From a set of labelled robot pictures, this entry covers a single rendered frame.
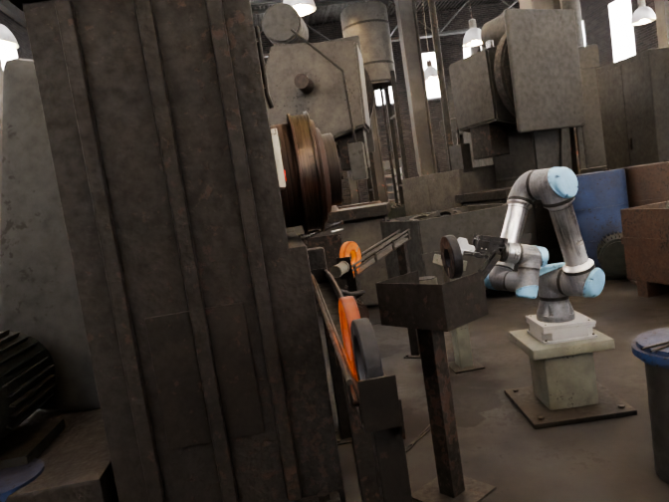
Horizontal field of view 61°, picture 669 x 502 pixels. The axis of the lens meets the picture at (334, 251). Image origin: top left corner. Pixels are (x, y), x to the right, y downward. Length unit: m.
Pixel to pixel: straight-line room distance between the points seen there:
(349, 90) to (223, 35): 3.21
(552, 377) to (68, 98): 2.01
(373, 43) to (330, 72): 6.21
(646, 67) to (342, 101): 3.27
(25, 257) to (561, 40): 4.88
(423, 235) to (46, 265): 2.67
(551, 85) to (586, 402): 3.74
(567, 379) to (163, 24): 1.97
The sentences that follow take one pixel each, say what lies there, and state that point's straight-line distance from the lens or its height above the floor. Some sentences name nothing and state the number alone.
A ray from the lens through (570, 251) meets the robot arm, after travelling 2.33.
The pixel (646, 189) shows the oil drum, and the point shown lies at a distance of 5.57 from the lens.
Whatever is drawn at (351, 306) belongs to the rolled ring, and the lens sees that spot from 1.31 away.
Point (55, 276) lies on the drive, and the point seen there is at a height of 0.85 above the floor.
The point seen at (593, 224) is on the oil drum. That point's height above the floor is 0.45.
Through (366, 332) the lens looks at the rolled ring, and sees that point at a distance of 1.13.
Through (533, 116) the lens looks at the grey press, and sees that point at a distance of 5.54.
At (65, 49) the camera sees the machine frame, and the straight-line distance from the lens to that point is 1.87.
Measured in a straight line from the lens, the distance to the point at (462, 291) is 1.69.
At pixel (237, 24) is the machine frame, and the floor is 1.56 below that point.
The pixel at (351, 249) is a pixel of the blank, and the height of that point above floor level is 0.74.
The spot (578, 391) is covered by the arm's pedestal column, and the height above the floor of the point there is 0.08.
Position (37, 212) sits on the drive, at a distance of 2.67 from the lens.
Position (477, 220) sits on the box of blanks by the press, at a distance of 4.57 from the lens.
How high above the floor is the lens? 1.01
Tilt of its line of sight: 5 degrees down
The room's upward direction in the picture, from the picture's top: 9 degrees counter-clockwise
